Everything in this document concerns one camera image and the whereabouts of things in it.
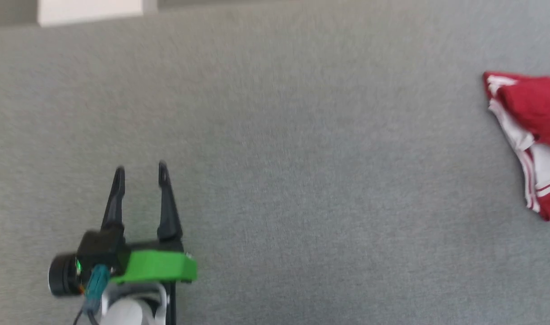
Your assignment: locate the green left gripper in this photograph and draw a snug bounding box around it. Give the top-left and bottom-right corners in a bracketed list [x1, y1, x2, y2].
[48, 161, 198, 297]

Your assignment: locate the red and white basketball jersey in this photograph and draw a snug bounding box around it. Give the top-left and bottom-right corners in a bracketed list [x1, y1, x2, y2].
[482, 71, 550, 222]

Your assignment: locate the white rectangular box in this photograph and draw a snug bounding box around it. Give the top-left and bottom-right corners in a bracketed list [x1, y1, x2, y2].
[37, 0, 158, 27]

